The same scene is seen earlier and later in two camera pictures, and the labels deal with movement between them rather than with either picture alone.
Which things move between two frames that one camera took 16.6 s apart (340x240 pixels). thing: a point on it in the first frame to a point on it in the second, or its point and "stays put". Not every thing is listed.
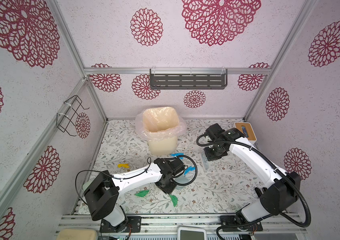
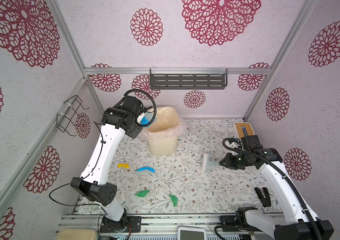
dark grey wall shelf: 188,78 stays put
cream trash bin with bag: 161,127 stays put
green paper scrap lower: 174,199 stays put
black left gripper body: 167,187 to 134,132
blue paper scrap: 176,154 to 144,121
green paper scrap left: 142,193 stays put
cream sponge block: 77,234 stays put
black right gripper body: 212,153 to 238,161
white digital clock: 191,233 stays put
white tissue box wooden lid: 246,128 stays put
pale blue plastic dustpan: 181,179 to 149,116
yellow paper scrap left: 126,165 stays put
